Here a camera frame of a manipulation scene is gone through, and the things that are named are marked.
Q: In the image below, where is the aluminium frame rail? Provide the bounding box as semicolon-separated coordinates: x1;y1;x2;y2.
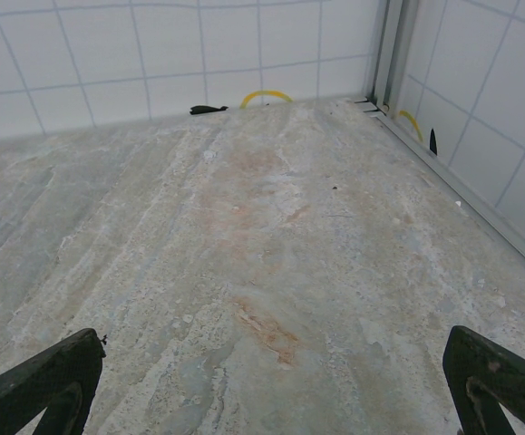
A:
355;97;525;283

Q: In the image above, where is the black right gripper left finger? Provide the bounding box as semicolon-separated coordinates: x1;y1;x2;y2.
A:
0;327;108;435

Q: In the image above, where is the black clip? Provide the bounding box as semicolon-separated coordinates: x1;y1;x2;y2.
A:
189;104;229;116

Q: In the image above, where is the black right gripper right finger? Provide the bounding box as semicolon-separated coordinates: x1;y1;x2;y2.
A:
442;324;525;435

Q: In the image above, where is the yellow cable loop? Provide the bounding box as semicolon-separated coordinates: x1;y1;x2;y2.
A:
238;90;294;110

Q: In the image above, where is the aluminium frame post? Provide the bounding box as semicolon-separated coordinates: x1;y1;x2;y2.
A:
369;0;420;114

